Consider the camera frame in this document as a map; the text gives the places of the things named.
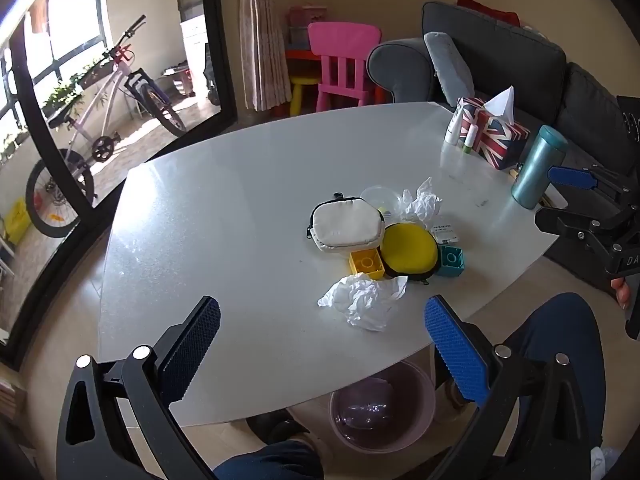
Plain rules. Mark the grey sofa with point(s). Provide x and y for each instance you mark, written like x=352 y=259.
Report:
x=500 y=50

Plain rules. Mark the pink child chair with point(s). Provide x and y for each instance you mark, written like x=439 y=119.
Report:
x=345 y=37

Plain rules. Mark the white squeeze tube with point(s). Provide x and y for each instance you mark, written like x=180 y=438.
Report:
x=452 y=130

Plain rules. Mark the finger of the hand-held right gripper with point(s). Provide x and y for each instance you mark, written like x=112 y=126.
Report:
x=565 y=222
x=570 y=177

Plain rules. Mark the person's leg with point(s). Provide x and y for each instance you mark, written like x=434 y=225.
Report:
x=270 y=462
x=555 y=325

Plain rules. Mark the small white green bottle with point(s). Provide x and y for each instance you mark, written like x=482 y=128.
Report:
x=470 y=137

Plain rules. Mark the black sliding door frame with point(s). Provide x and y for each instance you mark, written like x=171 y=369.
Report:
x=220 y=60

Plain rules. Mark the red child table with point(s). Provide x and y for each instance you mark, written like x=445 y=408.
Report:
x=300 y=54

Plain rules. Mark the white bicycle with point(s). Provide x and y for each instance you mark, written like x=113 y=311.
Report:
x=102 y=147

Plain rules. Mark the teal thermos bottle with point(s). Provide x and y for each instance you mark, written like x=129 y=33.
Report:
x=537 y=170

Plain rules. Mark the window planter with plants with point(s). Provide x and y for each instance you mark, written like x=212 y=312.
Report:
x=65 y=95

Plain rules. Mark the person's right leg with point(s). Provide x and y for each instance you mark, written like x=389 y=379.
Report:
x=555 y=325

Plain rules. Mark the white cabinet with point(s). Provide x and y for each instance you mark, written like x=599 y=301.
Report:
x=192 y=45

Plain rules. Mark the person's right hand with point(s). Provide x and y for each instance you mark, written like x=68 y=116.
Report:
x=622 y=294

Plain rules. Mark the black slipper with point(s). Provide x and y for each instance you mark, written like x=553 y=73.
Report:
x=275 y=425

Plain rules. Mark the red cushion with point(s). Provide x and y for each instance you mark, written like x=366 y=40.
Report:
x=487 y=7

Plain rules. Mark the yellow round zip case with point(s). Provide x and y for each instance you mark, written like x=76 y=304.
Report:
x=407 y=250

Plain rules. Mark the white zip pouch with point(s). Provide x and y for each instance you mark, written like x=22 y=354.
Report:
x=345 y=222

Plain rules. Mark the yellow child stool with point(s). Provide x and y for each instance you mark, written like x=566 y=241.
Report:
x=305 y=80

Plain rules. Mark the pink trash bin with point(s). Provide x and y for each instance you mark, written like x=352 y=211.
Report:
x=415 y=385

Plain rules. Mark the grey cushion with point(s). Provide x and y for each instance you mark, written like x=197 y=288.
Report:
x=447 y=65

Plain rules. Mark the small grey box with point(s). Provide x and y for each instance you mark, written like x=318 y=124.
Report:
x=445 y=232

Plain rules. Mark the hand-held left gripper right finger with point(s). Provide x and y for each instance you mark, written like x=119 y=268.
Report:
x=455 y=350

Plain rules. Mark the pink toy storage box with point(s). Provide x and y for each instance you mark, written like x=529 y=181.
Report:
x=307 y=12

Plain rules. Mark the teal toy block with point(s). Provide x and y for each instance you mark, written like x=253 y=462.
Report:
x=450 y=260

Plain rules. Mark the beige patterned curtain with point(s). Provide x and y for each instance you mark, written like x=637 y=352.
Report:
x=262 y=35

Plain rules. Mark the person's left leg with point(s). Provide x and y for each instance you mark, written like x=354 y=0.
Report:
x=270 y=462

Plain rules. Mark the flag print tissue box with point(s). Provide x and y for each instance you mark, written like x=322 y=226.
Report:
x=492 y=132

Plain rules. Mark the yellow toy block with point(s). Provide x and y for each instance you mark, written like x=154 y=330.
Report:
x=365 y=262

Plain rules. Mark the white tissue sheet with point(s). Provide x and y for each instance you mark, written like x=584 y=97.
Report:
x=502 y=105

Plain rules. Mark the small cart with items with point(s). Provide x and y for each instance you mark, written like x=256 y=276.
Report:
x=177 y=77

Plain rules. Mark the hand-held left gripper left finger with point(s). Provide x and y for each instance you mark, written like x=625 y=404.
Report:
x=192 y=345

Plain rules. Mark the clear flat plastic container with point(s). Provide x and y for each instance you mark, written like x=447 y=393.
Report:
x=377 y=197

